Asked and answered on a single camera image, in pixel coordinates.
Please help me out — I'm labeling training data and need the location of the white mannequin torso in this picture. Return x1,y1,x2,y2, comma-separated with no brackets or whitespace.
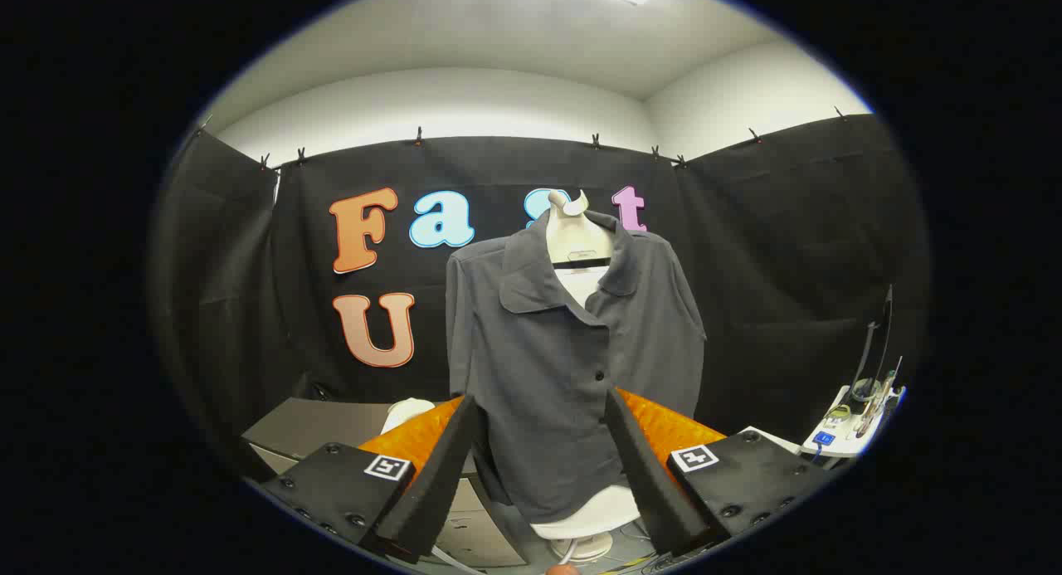
531,189,641,561

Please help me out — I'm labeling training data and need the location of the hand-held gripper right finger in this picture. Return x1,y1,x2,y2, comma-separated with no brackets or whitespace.
604,386,831,558

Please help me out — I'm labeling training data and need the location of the white garment steamer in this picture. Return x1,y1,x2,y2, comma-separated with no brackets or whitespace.
382,398,436,434

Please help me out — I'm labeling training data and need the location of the grey cabinet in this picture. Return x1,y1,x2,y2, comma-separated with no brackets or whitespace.
241,397,532,569

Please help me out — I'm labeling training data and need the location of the grey button shirt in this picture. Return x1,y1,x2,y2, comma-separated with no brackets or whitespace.
446,210,708,524

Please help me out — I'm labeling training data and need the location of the white board with small parts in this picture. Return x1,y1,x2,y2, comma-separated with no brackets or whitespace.
801,383,907,460

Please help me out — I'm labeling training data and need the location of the row of black clips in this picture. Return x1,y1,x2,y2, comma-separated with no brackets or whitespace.
195,106,849,171

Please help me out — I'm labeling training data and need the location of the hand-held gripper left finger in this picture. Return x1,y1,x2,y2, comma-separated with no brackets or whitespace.
259,392,480,564

